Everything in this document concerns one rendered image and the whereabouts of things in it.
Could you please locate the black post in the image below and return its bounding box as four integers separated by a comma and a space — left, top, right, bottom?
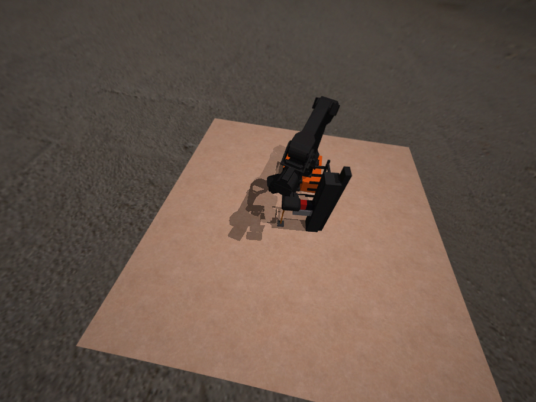
305, 166, 352, 232

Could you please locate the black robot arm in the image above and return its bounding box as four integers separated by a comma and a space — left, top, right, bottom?
267, 96, 340, 196

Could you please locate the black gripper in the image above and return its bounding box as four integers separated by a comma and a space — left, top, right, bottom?
282, 177, 302, 211

